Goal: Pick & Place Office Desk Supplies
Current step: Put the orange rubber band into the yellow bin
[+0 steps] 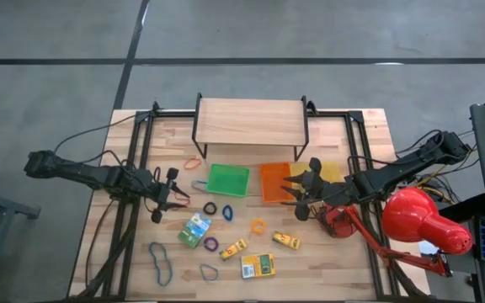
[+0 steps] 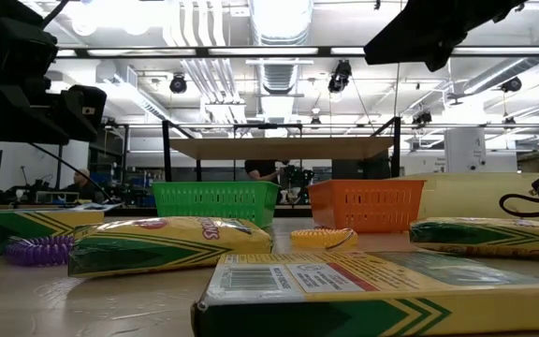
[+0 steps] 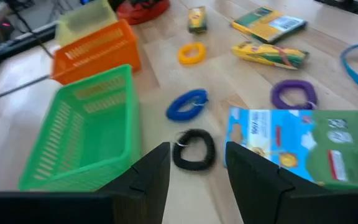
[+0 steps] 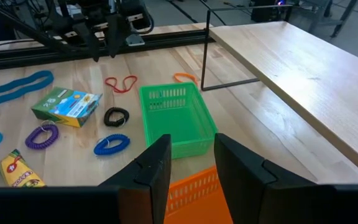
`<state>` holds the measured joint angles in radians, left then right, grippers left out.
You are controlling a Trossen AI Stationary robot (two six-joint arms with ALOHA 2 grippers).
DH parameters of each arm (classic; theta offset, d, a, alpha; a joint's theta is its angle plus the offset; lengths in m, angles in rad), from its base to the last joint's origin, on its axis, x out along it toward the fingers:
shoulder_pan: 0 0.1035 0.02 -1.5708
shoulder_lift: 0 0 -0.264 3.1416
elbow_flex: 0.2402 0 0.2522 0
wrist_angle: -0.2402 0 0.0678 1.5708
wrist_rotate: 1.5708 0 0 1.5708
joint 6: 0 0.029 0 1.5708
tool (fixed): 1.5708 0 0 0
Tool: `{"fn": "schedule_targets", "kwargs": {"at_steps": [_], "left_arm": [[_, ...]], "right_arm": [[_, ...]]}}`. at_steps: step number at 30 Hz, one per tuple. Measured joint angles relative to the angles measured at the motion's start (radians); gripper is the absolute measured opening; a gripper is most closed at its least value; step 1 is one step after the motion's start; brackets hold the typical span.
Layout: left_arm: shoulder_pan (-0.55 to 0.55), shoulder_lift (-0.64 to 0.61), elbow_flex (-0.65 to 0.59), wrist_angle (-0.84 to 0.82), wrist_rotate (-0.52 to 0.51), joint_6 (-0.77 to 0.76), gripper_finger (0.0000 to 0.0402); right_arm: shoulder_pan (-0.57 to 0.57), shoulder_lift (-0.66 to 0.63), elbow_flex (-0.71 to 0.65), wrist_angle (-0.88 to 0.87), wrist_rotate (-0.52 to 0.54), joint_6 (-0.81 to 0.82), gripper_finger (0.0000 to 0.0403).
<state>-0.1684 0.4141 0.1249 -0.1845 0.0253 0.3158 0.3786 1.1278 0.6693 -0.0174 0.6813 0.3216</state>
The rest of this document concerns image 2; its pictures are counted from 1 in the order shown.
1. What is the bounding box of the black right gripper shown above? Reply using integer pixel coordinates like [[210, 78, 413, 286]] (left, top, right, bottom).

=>
[[363, 0, 495, 72]]

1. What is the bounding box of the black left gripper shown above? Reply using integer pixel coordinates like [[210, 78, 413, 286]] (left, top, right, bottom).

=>
[[0, 83, 109, 146]]

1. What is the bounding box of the orange plastic basket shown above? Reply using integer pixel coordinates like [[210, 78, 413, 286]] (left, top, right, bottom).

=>
[[306, 179, 427, 234]]

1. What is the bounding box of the green plastic basket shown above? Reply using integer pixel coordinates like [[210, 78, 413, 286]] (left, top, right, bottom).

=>
[[151, 181, 282, 229]]

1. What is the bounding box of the wooden desk shelf riser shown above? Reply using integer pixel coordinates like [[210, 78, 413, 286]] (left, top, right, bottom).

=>
[[161, 116, 402, 216]]

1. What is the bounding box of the person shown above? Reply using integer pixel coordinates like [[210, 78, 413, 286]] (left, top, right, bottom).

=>
[[61, 168, 107, 205], [243, 158, 285, 184]]

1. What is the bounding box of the black steel rack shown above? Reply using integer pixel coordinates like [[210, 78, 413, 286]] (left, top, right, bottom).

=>
[[105, 121, 539, 210]]

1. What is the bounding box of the white pillar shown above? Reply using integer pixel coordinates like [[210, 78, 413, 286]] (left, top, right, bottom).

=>
[[444, 126, 488, 173]]

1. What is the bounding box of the small black lab robot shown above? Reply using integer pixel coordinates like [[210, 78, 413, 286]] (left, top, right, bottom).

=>
[[281, 163, 316, 205]]

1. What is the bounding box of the yellow plastic basket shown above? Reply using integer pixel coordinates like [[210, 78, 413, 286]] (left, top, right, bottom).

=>
[[390, 171, 539, 221]]

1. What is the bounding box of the small yellow crayon pack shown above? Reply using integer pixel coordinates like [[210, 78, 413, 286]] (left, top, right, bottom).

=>
[[66, 215, 274, 279], [408, 216, 539, 259]]

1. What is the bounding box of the large yellow crayon box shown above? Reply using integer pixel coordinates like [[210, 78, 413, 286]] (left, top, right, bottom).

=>
[[190, 251, 539, 337]]

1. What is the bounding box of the thin black cable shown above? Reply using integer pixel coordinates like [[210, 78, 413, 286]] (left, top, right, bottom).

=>
[[25, 141, 116, 205]]

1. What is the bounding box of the black metal rig frame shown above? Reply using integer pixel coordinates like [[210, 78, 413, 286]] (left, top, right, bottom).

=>
[[58, 45, 539, 59]]

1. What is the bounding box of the silver ceiling duct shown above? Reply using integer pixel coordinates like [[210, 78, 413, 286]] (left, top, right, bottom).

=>
[[248, 0, 315, 95]]

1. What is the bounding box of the purple coil bracelet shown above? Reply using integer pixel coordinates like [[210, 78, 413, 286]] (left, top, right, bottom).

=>
[[3, 234, 77, 269]]

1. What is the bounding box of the yellow-orange coil bracelet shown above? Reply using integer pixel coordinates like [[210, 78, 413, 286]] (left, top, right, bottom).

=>
[[288, 227, 359, 251]]

